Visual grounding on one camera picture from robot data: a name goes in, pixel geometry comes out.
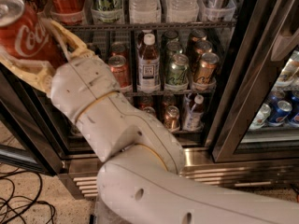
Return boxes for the clear water bottle right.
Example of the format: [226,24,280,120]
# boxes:
[165,0,199,23]

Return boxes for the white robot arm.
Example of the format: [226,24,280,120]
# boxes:
[1,19,299,224]

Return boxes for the gold can middle shelf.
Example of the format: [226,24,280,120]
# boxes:
[192,52,220,90]

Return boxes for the stainless steel fridge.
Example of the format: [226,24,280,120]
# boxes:
[1,0,298,199]

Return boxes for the orange can front middle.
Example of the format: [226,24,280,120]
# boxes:
[108,55,133,92]

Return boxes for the clear water bottle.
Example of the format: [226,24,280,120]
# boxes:
[165,0,199,23]
[129,0,159,24]

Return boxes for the clear water bottle left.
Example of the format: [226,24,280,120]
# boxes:
[129,0,159,24]

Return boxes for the right glass fridge door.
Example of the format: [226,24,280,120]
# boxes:
[213,0,299,162]

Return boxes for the bottle bottom shelf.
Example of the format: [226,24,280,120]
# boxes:
[182,94,204,132]

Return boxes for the green can middle shelf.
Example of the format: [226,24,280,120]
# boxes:
[164,53,189,91]

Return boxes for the black floor cables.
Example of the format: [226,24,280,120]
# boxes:
[0,161,57,224]

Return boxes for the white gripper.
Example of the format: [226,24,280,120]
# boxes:
[0,18,120,123]

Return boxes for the tea bottle white cap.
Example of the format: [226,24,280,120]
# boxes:
[137,34,161,93]

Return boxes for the copper can bottom shelf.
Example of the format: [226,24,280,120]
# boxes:
[164,105,180,132]

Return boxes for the red coca cola can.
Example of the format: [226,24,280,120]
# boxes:
[0,0,65,68]
[51,0,84,25]

